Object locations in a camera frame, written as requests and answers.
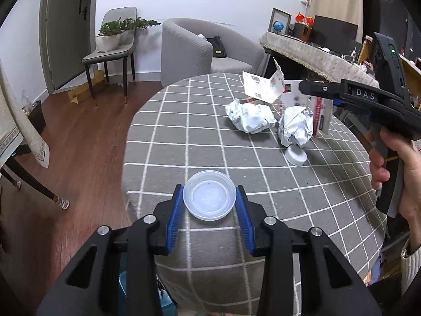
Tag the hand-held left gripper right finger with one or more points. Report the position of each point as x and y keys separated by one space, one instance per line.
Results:
x=245 y=223

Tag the white printed carton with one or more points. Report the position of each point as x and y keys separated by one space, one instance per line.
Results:
x=259 y=87

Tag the flat cardboard box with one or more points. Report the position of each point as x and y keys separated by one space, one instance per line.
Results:
x=84 y=90

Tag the white paper ball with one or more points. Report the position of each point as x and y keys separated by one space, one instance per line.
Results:
x=251 y=117
x=296 y=125

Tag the beige tablecloth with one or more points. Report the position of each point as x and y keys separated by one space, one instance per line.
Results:
x=19 y=121

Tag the small black bin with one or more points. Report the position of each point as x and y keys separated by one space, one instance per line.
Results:
x=36 y=118

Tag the black handbag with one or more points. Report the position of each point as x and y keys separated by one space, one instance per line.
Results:
x=217 y=47

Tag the grey dining chair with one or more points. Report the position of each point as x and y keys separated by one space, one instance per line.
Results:
x=108 y=52

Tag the small red flags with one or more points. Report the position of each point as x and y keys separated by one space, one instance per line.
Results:
x=303 y=18

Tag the dark wooden table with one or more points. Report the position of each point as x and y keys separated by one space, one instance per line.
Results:
x=29 y=179

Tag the round table, grey checked cloth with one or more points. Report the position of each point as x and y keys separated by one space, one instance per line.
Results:
x=213 y=144

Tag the black monitor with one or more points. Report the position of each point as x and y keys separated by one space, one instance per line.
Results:
x=332 y=33

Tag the clear plastic lid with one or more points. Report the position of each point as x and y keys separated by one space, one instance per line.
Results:
x=210 y=197

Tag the beige lace desk cloth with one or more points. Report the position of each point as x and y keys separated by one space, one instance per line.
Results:
x=306 y=54

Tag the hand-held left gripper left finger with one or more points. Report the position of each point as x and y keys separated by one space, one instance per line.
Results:
x=172 y=217

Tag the brown wooden box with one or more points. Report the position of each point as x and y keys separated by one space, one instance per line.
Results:
x=302 y=33

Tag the potted green plant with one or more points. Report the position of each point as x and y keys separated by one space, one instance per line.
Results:
x=138 y=23
x=108 y=41

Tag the grey door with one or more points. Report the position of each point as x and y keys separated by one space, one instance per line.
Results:
x=65 y=23

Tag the person's right hand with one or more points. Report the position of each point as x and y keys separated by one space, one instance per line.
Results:
x=414 y=177

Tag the small blue globe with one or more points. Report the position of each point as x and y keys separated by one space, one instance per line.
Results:
x=278 y=27

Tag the person's right forearm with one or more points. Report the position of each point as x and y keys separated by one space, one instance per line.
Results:
x=412 y=266

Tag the grey armchair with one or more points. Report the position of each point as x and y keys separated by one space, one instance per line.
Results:
x=184 y=52

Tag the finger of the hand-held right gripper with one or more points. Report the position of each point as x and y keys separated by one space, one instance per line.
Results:
x=320 y=89

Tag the grey picture frame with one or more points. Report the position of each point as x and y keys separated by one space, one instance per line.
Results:
x=286 y=14

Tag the red and white box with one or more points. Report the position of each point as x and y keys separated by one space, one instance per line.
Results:
x=321 y=117

